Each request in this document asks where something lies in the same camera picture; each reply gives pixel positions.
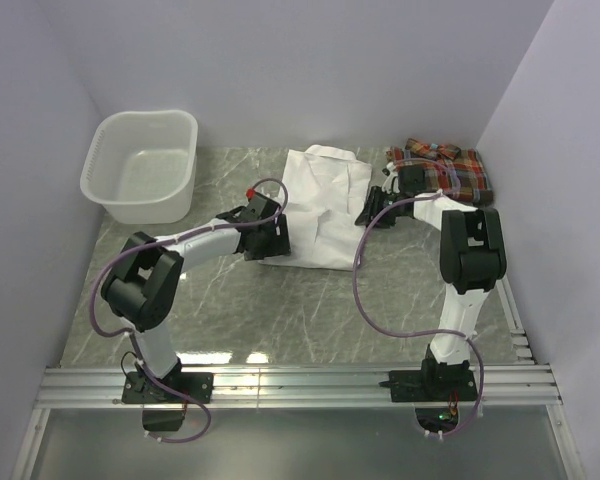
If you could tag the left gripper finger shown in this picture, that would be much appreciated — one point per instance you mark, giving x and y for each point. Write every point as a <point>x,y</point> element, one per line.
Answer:
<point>259,254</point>
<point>281,243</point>

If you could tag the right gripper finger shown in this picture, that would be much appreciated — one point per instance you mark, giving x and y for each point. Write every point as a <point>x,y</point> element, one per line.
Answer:
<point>375,200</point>
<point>366,217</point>

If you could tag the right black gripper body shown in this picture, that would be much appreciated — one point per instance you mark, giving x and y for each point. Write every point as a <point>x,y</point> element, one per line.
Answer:
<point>391,214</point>

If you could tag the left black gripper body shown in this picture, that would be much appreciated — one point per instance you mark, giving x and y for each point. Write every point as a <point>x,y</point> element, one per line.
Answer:
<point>269,233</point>

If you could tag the white long sleeve shirt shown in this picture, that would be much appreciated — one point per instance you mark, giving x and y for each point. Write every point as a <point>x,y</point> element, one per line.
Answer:
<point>327,189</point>

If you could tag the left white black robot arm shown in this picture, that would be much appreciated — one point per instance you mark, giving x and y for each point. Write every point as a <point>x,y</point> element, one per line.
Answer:
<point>141,284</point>

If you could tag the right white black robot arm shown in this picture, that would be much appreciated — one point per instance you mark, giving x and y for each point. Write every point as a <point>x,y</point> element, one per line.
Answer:
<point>472,259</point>

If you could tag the folded plaid flannel shirt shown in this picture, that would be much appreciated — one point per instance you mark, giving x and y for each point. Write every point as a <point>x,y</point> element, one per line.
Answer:
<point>447,167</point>

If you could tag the white plastic laundry basket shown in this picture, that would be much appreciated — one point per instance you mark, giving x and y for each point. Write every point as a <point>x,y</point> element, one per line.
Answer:
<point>141,166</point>

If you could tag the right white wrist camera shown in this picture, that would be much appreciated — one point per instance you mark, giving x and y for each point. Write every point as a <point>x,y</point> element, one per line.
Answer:
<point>391,182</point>

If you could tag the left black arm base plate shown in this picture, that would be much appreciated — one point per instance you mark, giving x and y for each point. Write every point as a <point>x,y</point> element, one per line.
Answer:
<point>166,402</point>

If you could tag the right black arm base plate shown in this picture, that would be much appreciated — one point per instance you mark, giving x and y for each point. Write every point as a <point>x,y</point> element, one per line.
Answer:
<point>448,391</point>

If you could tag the aluminium mounting rail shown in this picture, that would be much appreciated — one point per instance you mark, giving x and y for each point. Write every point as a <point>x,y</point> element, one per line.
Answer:
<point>313,386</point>

